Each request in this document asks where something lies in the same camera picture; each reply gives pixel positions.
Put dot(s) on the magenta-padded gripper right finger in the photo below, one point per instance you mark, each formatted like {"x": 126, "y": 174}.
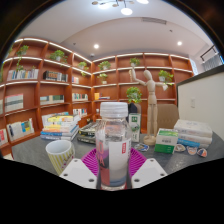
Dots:
{"x": 150, "y": 171}

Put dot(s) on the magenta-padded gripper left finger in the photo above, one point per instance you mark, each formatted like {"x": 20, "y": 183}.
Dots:
{"x": 77, "y": 171}

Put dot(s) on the clear plastic water bottle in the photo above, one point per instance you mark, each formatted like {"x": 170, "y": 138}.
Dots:
{"x": 113, "y": 150}

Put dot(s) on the white cup with yellow-green stripes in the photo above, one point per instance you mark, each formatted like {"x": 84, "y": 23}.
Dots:
{"x": 60, "y": 158}

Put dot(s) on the small round printed badge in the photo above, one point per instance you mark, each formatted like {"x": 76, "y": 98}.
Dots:
{"x": 202, "y": 152}
{"x": 180, "y": 148}
{"x": 142, "y": 147}
{"x": 192, "y": 151}

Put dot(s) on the small green-white box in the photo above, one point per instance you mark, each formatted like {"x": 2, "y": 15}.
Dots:
{"x": 166, "y": 141}

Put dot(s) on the stack of dark books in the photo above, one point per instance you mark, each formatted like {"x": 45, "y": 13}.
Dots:
{"x": 87, "y": 133}

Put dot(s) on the tall green-white carton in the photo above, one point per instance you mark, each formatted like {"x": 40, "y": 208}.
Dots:
{"x": 135, "y": 128}

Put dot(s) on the stack of colourful books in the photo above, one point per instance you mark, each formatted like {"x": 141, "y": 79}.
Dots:
{"x": 60, "y": 128}

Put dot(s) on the beige chair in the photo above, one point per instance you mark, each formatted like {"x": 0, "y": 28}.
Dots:
{"x": 168, "y": 116}

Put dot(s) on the stack of white books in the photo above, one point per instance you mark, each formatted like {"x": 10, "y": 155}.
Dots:
{"x": 193, "y": 131}

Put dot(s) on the wooden artist mannequin figure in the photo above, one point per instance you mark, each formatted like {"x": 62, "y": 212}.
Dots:
{"x": 151, "y": 100}

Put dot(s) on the white partition with dark top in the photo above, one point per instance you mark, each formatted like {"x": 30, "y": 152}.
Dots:
{"x": 203, "y": 103}

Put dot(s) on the grey sheer curtain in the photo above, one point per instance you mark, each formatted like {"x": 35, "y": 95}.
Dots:
{"x": 213, "y": 62}

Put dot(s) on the round recessed ceiling light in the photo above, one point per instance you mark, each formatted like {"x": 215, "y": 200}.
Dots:
{"x": 96, "y": 46}
{"x": 179, "y": 43}

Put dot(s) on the ceiling air vent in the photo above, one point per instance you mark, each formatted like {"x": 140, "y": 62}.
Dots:
{"x": 154, "y": 20}

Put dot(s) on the branched ceiling lamp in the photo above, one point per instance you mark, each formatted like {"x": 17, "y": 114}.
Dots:
{"x": 126, "y": 11}

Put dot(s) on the white wall switch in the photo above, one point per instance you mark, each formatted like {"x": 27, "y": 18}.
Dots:
{"x": 193, "y": 102}

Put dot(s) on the wooden wall shelf unit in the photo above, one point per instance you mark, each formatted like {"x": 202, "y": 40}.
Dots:
{"x": 83, "y": 90}

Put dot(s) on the black curtain rail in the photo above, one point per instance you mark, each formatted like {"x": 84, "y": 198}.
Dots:
{"x": 208, "y": 52}

